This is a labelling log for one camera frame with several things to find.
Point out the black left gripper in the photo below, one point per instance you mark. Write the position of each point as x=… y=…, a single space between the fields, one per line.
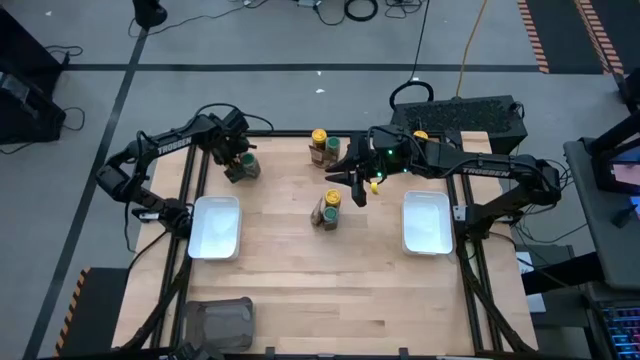
x=227 y=135

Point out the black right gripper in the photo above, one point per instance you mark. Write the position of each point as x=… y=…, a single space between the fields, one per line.
x=387 y=152

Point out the green lid spice jar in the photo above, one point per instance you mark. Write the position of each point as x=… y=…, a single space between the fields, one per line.
x=248 y=162
x=333 y=145
x=330 y=216

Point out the smoky grey translucent bin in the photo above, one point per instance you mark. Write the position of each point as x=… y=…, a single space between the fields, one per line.
x=220 y=325

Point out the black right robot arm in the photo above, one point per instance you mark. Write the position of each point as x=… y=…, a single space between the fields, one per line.
x=480 y=167

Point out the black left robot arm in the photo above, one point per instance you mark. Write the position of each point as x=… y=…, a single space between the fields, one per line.
x=170 y=145

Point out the white plastic bin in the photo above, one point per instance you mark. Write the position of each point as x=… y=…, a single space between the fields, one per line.
x=215 y=230
x=425 y=225

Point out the black perforated computer case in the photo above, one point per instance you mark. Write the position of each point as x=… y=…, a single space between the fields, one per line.
x=460 y=117

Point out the black round stand base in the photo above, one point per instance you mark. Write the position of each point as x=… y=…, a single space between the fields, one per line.
x=149 y=12

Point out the black mat orange striped edge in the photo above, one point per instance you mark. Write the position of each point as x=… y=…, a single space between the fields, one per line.
x=100 y=310
x=625 y=20
x=560 y=35

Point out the grey desk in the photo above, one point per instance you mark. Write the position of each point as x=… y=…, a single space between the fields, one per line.
x=595 y=225

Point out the black monitor stand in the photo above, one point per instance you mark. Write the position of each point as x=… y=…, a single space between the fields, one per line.
x=617 y=132

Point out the black monitor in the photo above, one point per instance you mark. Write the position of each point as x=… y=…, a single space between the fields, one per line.
x=625 y=172

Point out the backlit rainbow keyboard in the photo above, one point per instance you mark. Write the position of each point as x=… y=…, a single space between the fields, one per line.
x=622 y=330

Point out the black metal table frame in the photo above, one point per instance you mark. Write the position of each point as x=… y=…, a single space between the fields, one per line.
x=290 y=133

